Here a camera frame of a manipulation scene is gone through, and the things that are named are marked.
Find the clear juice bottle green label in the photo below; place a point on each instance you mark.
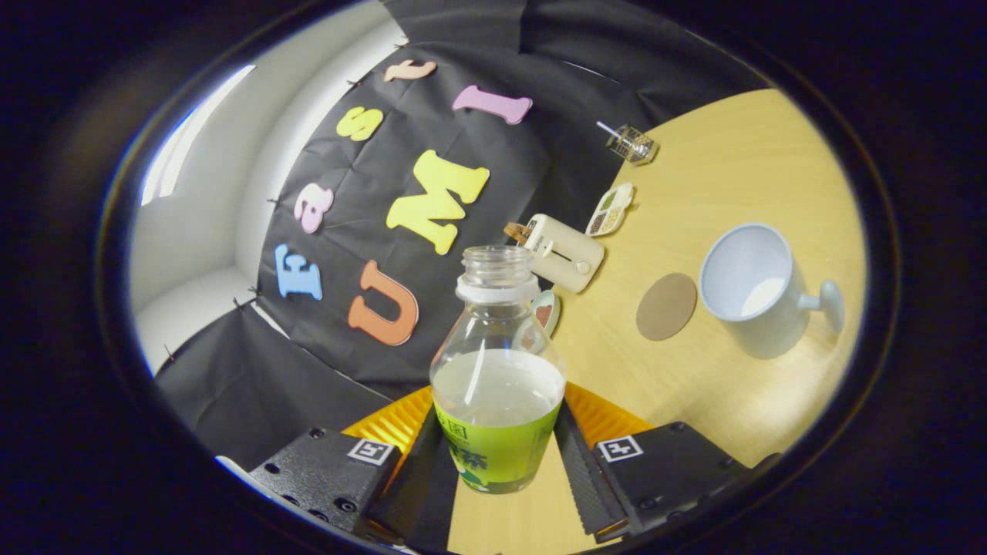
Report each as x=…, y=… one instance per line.
x=497, y=432

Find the wooden table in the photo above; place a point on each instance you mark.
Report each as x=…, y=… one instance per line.
x=740, y=162

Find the ceiling light panel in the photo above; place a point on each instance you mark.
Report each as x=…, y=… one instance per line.
x=185, y=139

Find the black backdrop cloth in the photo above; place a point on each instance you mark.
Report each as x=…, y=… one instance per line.
x=509, y=46

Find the brown meat piece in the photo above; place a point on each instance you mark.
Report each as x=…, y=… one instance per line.
x=544, y=314

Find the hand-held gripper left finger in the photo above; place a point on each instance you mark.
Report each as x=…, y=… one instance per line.
x=420, y=493

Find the clear glass holder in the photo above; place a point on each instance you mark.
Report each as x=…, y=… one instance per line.
x=634, y=145

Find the round brown coaster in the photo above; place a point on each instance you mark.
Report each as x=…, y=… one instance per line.
x=666, y=307

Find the cream toaster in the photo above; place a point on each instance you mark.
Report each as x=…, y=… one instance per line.
x=567, y=253

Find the brown toast slice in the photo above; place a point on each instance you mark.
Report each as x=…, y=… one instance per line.
x=518, y=231

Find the pale green plate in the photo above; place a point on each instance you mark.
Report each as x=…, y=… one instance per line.
x=552, y=304

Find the pale blue cup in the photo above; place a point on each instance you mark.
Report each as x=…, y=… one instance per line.
x=744, y=270

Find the white straw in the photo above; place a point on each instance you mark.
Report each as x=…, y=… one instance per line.
x=607, y=128

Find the white divided snack tray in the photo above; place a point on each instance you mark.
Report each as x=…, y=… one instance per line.
x=609, y=210

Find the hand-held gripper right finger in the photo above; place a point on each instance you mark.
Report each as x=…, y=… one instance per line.
x=587, y=478

